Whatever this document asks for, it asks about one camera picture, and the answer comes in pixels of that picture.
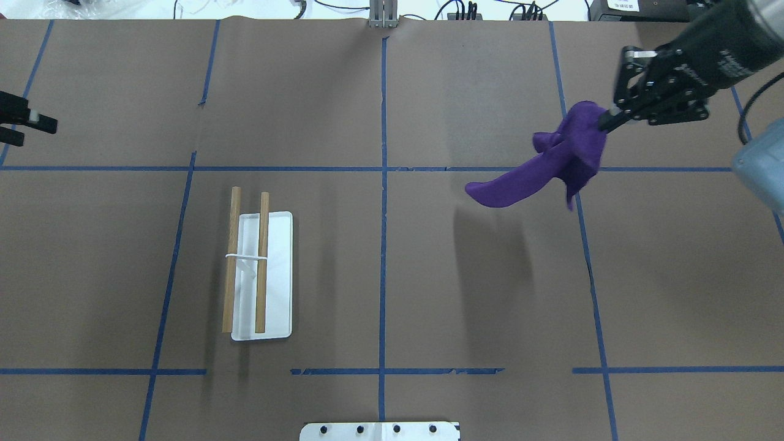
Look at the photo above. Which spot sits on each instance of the aluminium frame post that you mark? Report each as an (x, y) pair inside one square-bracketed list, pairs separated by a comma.
[(383, 14)]

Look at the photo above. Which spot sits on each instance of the wooden bar towel rack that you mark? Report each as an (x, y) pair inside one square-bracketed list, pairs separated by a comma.
[(258, 287)]

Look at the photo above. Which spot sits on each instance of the purple towel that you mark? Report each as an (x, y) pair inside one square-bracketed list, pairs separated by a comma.
[(571, 153)]

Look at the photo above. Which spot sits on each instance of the black box with label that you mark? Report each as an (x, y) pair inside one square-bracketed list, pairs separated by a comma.
[(640, 11)]

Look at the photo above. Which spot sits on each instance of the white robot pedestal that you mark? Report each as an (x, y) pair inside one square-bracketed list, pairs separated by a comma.
[(377, 430)]

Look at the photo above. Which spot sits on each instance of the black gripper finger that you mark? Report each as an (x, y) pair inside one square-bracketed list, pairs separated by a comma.
[(15, 110), (11, 137)]

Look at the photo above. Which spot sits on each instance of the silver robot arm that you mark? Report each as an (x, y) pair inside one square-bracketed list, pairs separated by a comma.
[(758, 164)]

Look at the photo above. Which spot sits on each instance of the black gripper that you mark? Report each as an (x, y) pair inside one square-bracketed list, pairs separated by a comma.
[(726, 46)]

